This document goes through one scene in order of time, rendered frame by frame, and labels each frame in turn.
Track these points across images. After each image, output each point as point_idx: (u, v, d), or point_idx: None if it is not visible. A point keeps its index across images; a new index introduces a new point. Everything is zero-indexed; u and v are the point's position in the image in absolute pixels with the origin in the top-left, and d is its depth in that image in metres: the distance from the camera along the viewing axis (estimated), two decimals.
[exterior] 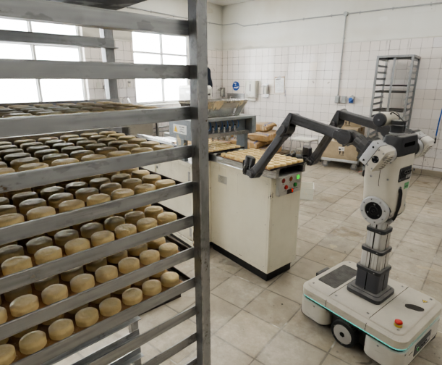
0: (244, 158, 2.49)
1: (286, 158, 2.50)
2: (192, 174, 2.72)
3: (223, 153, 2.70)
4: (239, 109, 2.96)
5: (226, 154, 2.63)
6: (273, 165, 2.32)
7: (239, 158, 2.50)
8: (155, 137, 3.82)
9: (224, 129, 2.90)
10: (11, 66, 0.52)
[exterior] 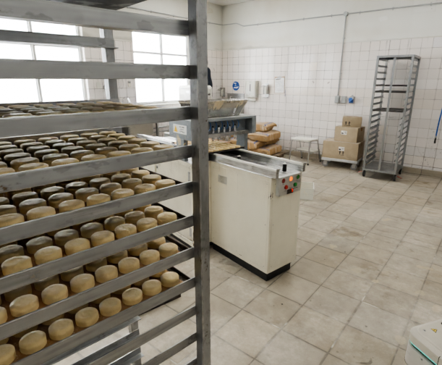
0: None
1: None
2: (192, 174, 2.72)
3: None
4: (239, 109, 2.96)
5: None
6: None
7: None
8: (155, 137, 3.82)
9: (224, 129, 2.90)
10: (11, 66, 0.52)
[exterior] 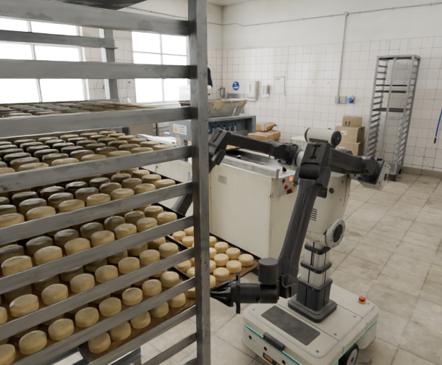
0: (184, 293, 0.96)
1: (183, 240, 1.26)
2: (192, 174, 2.72)
3: (88, 340, 0.81)
4: (239, 109, 2.96)
5: (123, 331, 0.83)
6: (236, 255, 1.15)
7: (179, 302, 0.93)
8: (155, 137, 3.82)
9: (224, 129, 2.90)
10: (11, 66, 0.52)
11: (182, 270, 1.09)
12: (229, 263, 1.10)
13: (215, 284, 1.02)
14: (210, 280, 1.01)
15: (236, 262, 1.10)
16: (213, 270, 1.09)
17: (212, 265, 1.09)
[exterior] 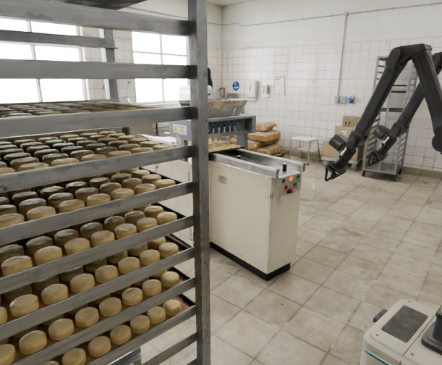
0: (85, 351, 0.78)
1: None
2: (192, 174, 2.72)
3: None
4: (239, 109, 2.96)
5: None
6: None
7: (75, 364, 0.75)
8: (155, 137, 3.82)
9: (224, 129, 2.90)
10: (11, 66, 0.52)
11: None
12: (151, 311, 0.91)
13: (129, 337, 0.84)
14: (124, 333, 0.83)
15: (159, 310, 0.92)
16: None
17: None
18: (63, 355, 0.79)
